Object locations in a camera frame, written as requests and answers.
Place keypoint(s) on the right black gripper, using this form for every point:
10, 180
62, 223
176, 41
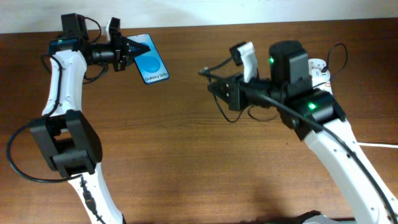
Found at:
237, 96

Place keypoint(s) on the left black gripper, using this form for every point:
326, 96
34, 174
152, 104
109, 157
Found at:
120, 47

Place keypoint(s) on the blue Galaxy smartphone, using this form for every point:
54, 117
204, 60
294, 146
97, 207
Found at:
150, 64

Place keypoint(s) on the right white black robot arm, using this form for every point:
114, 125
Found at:
315, 116

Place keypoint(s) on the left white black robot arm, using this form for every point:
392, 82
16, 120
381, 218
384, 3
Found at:
66, 139

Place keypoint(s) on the white charger adapter plug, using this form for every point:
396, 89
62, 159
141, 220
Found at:
319, 76

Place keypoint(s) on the white power strip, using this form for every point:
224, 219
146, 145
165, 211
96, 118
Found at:
320, 64

